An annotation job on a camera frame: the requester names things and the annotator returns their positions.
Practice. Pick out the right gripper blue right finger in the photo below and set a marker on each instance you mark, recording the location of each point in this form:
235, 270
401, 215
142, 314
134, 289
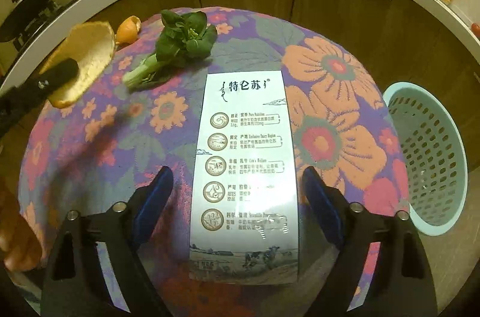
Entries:
319, 197

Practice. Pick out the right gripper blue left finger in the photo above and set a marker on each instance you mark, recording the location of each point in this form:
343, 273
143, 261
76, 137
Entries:
148, 203

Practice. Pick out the white blue milk carton box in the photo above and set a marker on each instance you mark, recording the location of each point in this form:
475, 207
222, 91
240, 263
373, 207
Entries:
244, 226

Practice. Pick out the orange peel piece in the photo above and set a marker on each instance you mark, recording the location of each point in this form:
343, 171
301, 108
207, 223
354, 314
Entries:
92, 46

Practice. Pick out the person left hand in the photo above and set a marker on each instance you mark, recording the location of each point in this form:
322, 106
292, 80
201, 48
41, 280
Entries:
20, 248

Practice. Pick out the floral tablecloth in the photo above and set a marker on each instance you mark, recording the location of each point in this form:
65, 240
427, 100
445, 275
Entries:
97, 151

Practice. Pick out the black frying pan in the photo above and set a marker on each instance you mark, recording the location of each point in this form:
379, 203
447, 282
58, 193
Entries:
20, 17

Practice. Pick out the light blue plastic basket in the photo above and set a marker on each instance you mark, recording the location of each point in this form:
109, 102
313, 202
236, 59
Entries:
434, 156

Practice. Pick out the orange peel cup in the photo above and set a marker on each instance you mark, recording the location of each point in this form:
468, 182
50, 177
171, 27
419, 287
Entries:
127, 32

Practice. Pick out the green bok choy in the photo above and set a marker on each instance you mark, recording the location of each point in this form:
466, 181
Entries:
185, 41

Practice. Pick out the red tomato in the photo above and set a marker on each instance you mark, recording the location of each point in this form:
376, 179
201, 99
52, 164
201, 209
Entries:
475, 28

